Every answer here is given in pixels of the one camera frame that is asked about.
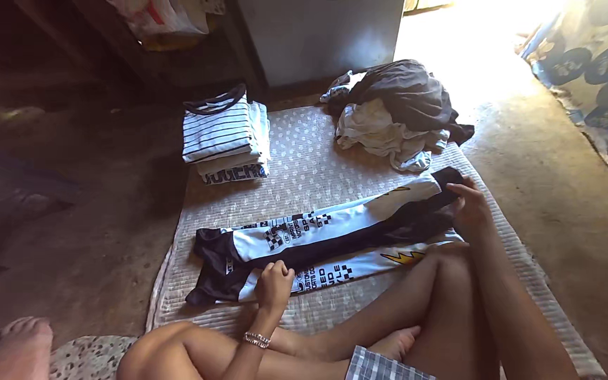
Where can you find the person's left hand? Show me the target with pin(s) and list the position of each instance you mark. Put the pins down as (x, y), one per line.
(273, 289)

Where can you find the person's right hand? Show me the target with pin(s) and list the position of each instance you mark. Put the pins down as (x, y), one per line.
(474, 207)

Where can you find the person's right fingers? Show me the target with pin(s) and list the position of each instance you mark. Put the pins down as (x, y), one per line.
(462, 190)

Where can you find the person's left fingers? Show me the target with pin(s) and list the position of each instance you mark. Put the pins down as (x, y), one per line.
(278, 269)

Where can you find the black and white printed garment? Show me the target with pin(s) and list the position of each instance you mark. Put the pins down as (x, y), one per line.
(325, 248)

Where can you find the person's right forearm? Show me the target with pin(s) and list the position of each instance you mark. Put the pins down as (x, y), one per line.
(518, 303)

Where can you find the person's left forearm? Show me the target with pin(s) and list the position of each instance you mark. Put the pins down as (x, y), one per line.
(253, 345)

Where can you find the light patterned woven mat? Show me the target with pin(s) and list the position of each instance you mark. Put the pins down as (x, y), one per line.
(304, 184)

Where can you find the pile of crumpled clothes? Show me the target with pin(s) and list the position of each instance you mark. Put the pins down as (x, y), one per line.
(404, 100)

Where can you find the person's legs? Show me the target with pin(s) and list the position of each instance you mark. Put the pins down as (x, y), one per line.
(415, 295)

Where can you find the stack of folded clothes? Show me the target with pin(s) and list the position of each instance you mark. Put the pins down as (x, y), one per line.
(217, 137)

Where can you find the patterned curtain with dark circles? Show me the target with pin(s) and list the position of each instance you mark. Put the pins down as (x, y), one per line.
(599, 68)

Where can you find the grey metal cabinet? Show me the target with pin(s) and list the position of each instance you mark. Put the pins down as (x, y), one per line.
(325, 42)

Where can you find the speckled cloth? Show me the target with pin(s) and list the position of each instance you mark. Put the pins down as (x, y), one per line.
(90, 353)

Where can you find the white plastic bag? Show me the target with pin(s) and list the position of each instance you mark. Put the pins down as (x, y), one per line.
(172, 20)

